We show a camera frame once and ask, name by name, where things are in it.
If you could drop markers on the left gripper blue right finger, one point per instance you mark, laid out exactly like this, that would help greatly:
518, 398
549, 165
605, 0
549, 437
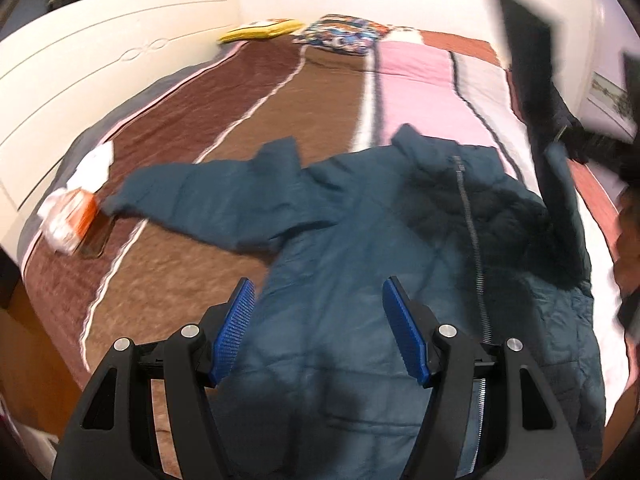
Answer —
415, 328

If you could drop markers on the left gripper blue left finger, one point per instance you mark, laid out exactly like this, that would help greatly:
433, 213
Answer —
224, 327

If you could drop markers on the teal puffer jacket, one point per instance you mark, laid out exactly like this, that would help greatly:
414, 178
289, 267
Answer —
319, 390

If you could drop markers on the dark navy folded jacket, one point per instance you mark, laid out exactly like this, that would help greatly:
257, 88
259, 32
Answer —
565, 234

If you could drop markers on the lilac wardrobe with ornament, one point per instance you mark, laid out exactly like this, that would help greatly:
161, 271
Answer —
605, 105

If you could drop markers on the striped plush bed blanket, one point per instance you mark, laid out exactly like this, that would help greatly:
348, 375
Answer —
147, 280

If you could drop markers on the colourful patterned pillow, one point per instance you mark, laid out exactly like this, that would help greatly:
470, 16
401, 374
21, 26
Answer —
343, 34

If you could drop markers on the white orange plastic bag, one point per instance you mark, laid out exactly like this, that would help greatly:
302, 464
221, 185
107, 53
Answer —
68, 211

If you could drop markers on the yellow pillow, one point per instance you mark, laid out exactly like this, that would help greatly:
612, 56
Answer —
259, 30

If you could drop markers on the white headboard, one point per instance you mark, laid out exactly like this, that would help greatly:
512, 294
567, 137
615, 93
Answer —
63, 72

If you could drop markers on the brown wooden bed frame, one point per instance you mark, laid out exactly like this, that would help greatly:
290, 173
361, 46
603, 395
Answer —
35, 381

